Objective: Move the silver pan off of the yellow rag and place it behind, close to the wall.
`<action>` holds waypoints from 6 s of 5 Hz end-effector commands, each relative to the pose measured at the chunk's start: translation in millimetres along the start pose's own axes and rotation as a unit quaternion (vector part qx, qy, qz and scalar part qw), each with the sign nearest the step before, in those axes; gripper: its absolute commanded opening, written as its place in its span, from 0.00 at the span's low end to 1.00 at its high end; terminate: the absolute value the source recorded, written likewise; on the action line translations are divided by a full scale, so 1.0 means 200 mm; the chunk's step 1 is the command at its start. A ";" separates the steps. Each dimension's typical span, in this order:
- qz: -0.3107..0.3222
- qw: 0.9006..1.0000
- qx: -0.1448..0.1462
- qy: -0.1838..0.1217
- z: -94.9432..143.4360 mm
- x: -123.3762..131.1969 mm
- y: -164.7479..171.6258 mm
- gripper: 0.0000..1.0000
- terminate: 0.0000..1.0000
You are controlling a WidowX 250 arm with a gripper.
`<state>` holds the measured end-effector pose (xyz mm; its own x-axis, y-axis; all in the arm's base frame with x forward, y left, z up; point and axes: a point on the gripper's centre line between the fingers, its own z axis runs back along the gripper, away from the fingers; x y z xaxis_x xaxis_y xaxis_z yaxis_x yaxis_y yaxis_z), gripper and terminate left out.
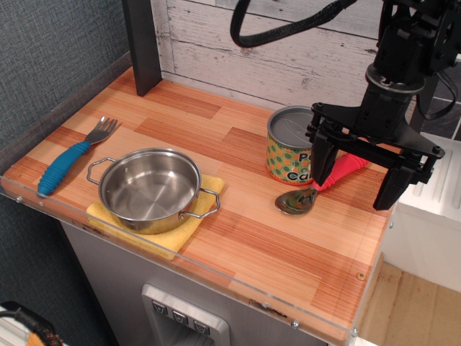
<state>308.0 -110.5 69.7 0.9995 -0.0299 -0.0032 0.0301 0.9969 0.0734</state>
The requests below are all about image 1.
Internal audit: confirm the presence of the stainless steel pot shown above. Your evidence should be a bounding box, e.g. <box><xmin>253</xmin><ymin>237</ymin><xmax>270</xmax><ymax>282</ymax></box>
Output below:
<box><xmin>86</xmin><ymin>148</ymin><xmax>220</xmax><ymax>234</ymax></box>

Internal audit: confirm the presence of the clear acrylic edge guard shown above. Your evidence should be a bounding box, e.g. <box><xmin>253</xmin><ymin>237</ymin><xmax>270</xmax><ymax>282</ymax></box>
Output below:
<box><xmin>1</xmin><ymin>177</ymin><xmax>362</xmax><ymax>345</ymax></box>

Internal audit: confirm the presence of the red handled metal spoon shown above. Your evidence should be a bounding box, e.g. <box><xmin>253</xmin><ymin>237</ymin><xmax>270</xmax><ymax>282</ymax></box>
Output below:
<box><xmin>274</xmin><ymin>153</ymin><xmax>369</xmax><ymax>216</ymax></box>

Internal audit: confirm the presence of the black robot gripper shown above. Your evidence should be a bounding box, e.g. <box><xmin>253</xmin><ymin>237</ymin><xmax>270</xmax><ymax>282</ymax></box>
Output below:
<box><xmin>307</xmin><ymin>83</ymin><xmax>444</xmax><ymax>210</ymax></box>

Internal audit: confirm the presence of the dark left vertical post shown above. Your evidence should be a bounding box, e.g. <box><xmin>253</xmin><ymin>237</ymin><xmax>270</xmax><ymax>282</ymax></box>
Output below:
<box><xmin>122</xmin><ymin>0</ymin><xmax>162</xmax><ymax>97</ymax></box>

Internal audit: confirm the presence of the orange black object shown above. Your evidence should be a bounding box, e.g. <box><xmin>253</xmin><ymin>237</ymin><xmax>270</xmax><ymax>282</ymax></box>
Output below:
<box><xmin>1</xmin><ymin>301</ymin><xmax>65</xmax><ymax>345</ymax></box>

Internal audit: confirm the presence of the blue handled metal fork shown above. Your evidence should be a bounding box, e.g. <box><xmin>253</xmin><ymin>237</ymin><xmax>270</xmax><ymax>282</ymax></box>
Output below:
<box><xmin>37</xmin><ymin>117</ymin><xmax>118</xmax><ymax>195</ymax></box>

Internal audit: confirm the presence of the black braided cable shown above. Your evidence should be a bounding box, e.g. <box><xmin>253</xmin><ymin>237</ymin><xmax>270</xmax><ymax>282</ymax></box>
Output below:
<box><xmin>229</xmin><ymin>0</ymin><xmax>358</xmax><ymax>49</ymax></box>

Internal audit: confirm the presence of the yellow folded cloth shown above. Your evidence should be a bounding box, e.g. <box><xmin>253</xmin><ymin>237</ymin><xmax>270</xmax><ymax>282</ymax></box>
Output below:
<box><xmin>86</xmin><ymin>174</ymin><xmax>225</xmax><ymax>260</ymax></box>

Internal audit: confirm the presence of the peas and carrots can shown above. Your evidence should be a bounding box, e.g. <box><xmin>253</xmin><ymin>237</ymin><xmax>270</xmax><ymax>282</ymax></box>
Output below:
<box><xmin>266</xmin><ymin>105</ymin><xmax>313</xmax><ymax>186</ymax></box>

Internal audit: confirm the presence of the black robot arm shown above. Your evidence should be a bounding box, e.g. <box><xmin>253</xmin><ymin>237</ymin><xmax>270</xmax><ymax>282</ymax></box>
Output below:
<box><xmin>307</xmin><ymin>1</ymin><xmax>460</xmax><ymax>210</ymax></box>

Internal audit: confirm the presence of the white toy sink unit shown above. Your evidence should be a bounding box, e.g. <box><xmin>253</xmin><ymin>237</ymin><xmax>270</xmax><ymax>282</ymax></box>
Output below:
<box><xmin>381</xmin><ymin>133</ymin><xmax>460</xmax><ymax>292</ymax></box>

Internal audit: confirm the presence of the grey cabinet with dispenser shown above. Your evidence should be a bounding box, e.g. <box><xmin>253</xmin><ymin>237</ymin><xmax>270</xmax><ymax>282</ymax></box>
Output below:
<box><xmin>62</xmin><ymin>223</ymin><xmax>325</xmax><ymax>345</ymax></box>

